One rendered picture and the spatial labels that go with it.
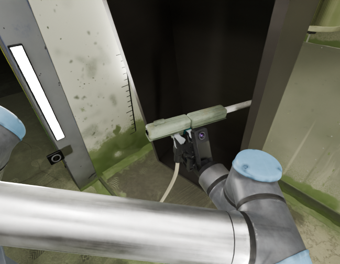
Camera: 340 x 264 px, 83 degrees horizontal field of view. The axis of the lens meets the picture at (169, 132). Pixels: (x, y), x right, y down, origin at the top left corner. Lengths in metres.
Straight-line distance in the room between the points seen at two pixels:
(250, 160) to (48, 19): 1.21
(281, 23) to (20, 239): 0.57
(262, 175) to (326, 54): 1.73
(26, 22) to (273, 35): 1.14
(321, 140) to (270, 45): 1.49
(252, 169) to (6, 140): 0.49
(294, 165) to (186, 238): 1.70
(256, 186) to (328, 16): 1.41
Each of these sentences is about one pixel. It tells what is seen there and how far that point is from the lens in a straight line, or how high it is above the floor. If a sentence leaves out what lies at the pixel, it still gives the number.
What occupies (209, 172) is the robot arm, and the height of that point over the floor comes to 1.14.
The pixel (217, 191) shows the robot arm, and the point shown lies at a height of 1.13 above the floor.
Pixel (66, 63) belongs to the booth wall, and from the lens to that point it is 1.40.
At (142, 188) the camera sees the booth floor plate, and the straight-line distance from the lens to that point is 1.84.
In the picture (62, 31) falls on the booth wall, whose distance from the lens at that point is 1.37.
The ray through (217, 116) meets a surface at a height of 1.16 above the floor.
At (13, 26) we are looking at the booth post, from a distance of 1.31.
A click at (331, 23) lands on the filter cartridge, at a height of 1.31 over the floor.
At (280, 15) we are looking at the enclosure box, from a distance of 0.49.
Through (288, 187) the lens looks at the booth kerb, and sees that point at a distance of 2.01.
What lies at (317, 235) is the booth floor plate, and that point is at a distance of 1.98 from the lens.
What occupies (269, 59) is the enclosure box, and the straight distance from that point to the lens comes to 0.53.
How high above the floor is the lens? 1.57
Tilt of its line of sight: 40 degrees down
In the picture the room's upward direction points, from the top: straight up
